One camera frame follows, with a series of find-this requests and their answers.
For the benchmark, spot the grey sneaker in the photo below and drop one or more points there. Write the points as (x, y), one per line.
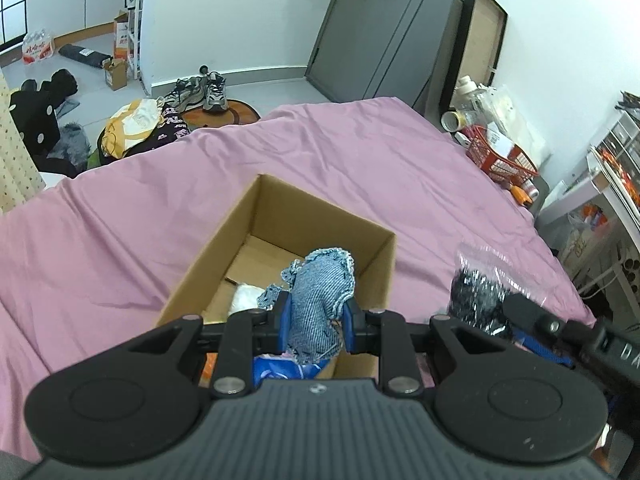
(184, 94)
(215, 91)

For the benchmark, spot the beige dotted cloth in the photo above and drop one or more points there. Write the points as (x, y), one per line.
(17, 160)

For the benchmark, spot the brown cardboard box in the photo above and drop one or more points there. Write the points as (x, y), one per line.
(320, 220)

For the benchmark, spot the red plastic basket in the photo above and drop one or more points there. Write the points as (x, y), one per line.
(495, 157)

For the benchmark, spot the small open cardboard box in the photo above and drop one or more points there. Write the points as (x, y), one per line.
(115, 74)

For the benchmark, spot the grey desk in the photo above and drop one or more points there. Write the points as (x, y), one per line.
(590, 190)

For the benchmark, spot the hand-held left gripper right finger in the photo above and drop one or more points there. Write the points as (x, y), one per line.
(351, 327)

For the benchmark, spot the tall printed cardboard box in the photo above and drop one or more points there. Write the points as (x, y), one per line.
(122, 35)

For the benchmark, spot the grey drawer organizer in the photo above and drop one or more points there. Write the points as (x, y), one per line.
(625, 132)

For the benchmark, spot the blue tissue pack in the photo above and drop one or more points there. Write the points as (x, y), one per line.
(280, 369)

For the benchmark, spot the frayed denim cloth patch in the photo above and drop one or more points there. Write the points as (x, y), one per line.
(315, 305)

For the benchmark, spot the framed brown board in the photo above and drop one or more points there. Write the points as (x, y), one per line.
(477, 35)

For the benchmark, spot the grey fluffy cloth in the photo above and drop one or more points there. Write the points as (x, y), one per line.
(70, 147)

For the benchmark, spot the black printed cloth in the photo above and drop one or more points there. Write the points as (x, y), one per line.
(170, 132)

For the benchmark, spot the black polka dot garment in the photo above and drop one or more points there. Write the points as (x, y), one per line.
(37, 110)

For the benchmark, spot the white storage rack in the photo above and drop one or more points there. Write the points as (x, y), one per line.
(137, 20)

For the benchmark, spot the printed plastic bag under desk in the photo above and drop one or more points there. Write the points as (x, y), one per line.
(577, 240)

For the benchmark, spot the grey door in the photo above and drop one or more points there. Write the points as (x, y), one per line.
(380, 25)

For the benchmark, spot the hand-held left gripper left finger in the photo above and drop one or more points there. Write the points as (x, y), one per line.
(282, 320)

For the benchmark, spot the round brown mat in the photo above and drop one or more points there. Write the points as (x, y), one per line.
(235, 112)

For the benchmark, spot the small orange box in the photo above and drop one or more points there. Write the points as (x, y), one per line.
(524, 195)

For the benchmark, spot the white crumpled plastic bag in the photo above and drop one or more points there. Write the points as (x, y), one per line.
(515, 115)

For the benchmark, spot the water bottle pack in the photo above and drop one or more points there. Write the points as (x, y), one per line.
(37, 49)

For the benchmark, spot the pink bedsheet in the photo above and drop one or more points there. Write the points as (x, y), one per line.
(125, 220)

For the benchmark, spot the dark flat bag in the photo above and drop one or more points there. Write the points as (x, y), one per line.
(82, 55)

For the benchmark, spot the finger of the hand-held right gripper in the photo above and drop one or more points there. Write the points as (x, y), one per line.
(547, 355)
(532, 317)

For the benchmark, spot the clear plastic bottle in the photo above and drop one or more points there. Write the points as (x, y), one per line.
(470, 92)

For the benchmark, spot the yellow white bag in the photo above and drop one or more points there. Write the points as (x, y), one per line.
(130, 125)

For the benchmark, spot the white cloth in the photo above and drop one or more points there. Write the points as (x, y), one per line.
(247, 300)

